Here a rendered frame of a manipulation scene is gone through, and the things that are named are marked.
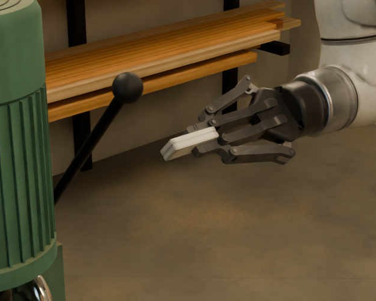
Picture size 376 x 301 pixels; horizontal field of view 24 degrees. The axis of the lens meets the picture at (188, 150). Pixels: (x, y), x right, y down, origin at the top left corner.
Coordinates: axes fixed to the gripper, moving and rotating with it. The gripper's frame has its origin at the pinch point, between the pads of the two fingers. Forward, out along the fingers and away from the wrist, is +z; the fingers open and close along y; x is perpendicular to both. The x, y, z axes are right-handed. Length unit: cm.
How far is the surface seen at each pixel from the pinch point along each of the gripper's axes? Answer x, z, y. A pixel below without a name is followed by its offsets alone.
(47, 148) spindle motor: -0.4, 17.6, 4.7
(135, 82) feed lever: 9.6, 9.9, 5.1
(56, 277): -37.5, 5.4, -0.7
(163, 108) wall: -257, -199, 113
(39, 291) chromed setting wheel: -30.8, 12.0, -3.3
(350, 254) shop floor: -173, -179, -4
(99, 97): -193, -124, 99
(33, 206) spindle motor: -3.3, 20.9, -0.3
